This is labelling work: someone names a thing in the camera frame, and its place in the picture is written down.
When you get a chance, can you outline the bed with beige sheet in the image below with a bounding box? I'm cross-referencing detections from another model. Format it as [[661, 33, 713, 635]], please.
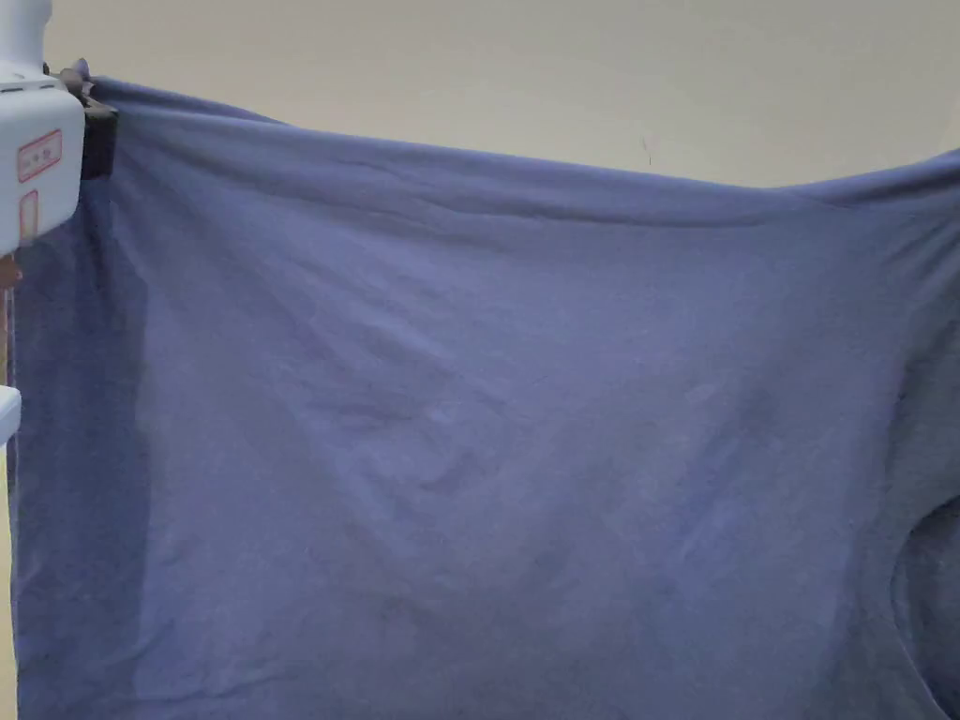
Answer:
[[44, 0, 960, 190]]

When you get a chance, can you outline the person's left hand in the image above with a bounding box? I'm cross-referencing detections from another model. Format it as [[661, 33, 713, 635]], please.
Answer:
[[0, 251, 23, 383]]

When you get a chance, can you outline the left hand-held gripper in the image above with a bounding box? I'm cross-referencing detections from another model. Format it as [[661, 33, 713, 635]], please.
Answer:
[[0, 0, 119, 455]]

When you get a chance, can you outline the dark blue shirt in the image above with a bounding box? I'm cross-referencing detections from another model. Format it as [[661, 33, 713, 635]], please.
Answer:
[[8, 73, 960, 720]]

